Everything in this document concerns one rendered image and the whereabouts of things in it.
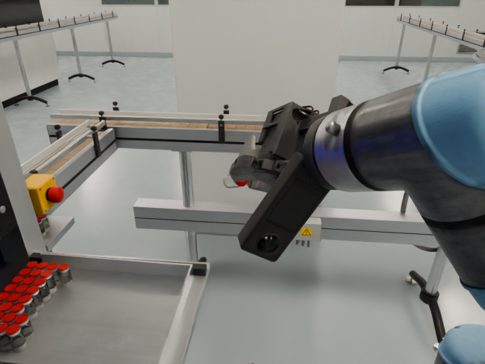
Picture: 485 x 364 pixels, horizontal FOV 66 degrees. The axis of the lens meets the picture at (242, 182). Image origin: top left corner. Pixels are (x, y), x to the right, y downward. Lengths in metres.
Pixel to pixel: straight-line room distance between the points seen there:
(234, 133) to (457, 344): 1.09
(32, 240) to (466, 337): 0.85
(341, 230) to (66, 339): 1.23
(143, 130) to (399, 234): 1.16
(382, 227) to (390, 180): 1.45
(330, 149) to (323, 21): 1.70
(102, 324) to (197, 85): 1.53
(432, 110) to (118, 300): 0.70
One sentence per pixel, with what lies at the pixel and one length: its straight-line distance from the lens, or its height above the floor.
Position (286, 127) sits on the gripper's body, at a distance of 0.40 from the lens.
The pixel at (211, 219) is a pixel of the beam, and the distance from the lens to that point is 1.70.
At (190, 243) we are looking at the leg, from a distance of 1.82.
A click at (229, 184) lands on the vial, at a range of 0.55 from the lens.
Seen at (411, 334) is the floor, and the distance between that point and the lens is 2.04.
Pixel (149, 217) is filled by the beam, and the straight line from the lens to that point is 1.78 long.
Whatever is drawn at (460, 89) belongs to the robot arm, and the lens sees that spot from 0.25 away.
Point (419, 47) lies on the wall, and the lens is 9.04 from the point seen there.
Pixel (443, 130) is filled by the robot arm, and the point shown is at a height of 1.36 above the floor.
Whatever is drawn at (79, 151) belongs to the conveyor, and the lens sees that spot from 1.41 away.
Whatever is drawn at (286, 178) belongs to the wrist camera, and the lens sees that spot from 0.36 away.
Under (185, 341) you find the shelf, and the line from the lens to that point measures 0.73.
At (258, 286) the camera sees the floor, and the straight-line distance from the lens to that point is 2.10.
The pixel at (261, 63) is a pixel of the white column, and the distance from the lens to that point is 2.02.
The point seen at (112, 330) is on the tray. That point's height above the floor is 0.88.
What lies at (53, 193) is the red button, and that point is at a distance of 0.98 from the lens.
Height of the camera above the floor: 1.44
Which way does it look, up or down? 28 degrees down
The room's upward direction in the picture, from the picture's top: straight up
